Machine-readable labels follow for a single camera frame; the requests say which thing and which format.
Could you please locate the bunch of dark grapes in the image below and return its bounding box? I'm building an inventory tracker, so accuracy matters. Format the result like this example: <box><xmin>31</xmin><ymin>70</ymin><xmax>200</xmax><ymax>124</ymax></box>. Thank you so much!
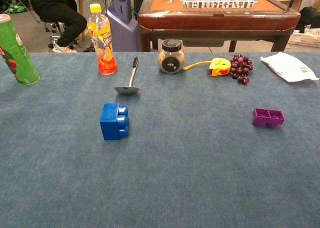
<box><xmin>229</xmin><ymin>53</ymin><xmax>254</xmax><ymax>86</ymax></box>

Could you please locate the purple toy brick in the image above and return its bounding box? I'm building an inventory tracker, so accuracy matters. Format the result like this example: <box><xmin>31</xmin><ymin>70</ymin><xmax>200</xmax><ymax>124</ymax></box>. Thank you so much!
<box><xmin>252</xmin><ymin>108</ymin><xmax>286</xmax><ymax>129</ymax></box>

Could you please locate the office stool with wheels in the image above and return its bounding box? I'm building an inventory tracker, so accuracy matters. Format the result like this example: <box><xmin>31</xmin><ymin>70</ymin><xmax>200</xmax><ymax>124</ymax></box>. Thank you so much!
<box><xmin>44</xmin><ymin>21</ymin><xmax>67</xmax><ymax>50</ymax></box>

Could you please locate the blue felt table cloth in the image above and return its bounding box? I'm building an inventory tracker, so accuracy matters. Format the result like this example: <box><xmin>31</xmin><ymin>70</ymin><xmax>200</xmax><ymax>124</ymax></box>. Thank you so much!
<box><xmin>0</xmin><ymin>52</ymin><xmax>320</xmax><ymax>228</ymax></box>

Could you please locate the metal ladle black handle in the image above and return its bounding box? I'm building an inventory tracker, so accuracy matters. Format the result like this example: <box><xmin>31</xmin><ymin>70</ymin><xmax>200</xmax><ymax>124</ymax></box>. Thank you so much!
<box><xmin>114</xmin><ymin>56</ymin><xmax>140</xmax><ymax>96</ymax></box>

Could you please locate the blue-grey machine pedestal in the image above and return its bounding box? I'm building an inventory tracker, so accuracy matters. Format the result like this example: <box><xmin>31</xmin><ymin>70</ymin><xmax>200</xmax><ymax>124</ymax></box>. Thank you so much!
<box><xmin>104</xmin><ymin>0</ymin><xmax>138</xmax><ymax>52</ymax></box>

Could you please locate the green chips can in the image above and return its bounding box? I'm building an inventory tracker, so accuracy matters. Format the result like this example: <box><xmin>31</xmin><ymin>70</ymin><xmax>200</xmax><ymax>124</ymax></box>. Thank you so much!
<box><xmin>0</xmin><ymin>14</ymin><xmax>41</xmax><ymax>86</ymax></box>

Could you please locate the seated person in black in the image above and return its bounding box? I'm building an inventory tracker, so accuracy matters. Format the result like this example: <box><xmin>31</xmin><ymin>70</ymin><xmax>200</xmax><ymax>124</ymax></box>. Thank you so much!
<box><xmin>26</xmin><ymin>0</ymin><xmax>88</xmax><ymax>54</ymax></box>

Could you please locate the white plastic packet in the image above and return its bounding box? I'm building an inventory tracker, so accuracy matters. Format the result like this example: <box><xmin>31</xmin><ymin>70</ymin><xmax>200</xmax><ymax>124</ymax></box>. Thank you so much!
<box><xmin>260</xmin><ymin>52</ymin><xmax>320</xmax><ymax>83</ymax></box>

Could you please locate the black bag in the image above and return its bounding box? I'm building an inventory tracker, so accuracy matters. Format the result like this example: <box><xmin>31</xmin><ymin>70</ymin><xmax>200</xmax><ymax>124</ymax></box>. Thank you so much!
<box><xmin>297</xmin><ymin>7</ymin><xmax>320</xmax><ymax>34</ymax></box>

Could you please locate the row of mahjong tiles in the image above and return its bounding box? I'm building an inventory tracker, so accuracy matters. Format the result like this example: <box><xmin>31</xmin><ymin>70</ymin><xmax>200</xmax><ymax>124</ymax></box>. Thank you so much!
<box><xmin>182</xmin><ymin>0</ymin><xmax>255</xmax><ymax>9</ymax></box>

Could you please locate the orange drink bottle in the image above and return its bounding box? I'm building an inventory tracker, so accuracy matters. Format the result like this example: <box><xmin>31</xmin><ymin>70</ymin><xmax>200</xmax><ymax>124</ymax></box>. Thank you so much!
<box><xmin>87</xmin><ymin>3</ymin><xmax>118</xmax><ymax>76</ymax></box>

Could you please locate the blue purple toy block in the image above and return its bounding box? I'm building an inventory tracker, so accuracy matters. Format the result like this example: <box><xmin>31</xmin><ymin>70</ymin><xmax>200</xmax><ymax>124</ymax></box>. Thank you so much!
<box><xmin>99</xmin><ymin>102</ymin><xmax>130</xmax><ymax>141</ymax></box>

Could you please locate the white plastic basket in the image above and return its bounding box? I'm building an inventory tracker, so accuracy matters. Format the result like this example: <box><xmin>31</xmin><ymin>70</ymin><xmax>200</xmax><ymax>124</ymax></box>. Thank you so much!
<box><xmin>287</xmin><ymin>32</ymin><xmax>320</xmax><ymax>48</ymax></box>

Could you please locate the glass jar black lid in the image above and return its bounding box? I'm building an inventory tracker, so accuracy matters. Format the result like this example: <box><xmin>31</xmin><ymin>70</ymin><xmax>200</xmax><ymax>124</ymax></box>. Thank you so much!
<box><xmin>157</xmin><ymin>39</ymin><xmax>186</xmax><ymax>75</ymax></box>

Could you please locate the brown mahjong table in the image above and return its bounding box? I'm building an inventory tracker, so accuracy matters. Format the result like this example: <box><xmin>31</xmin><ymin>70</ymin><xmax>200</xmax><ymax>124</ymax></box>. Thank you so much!
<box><xmin>137</xmin><ymin>0</ymin><xmax>301</xmax><ymax>53</ymax></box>

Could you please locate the yellow tape measure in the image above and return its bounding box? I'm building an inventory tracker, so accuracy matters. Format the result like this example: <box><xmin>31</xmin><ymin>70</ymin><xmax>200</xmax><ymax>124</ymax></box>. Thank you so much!
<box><xmin>183</xmin><ymin>58</ymin><xmax>231</xmax><ymax>77</ymax></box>

